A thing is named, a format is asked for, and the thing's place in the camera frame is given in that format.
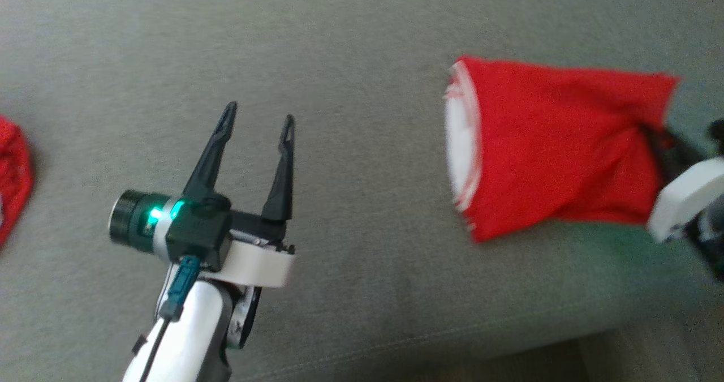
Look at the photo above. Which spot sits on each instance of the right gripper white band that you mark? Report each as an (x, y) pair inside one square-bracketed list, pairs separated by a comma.
[(684, 195)]

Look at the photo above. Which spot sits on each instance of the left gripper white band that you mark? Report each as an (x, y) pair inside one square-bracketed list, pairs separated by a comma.
[(260, 263)]

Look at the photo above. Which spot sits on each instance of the red Bulls 23 jersey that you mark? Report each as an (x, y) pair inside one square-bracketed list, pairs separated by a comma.
[(554, 150)]

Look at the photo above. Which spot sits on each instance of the red mesh basketball shorts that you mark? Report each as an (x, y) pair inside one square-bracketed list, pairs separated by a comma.
[(11, 172)]

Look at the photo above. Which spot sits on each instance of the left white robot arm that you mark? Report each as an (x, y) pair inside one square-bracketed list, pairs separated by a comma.
[(186, 337)]

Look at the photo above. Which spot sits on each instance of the grey sofa seat cushion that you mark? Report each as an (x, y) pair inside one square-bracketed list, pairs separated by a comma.
[(362, 88)]

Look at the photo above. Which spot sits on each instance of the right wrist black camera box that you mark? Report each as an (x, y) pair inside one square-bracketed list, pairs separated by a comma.
[(718, 132)]

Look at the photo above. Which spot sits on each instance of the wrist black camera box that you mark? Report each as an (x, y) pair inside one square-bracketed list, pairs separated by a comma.
[(195, 232), (718, 132)]

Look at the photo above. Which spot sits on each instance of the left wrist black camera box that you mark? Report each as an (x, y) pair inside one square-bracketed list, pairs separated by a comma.
[(195, 232)]

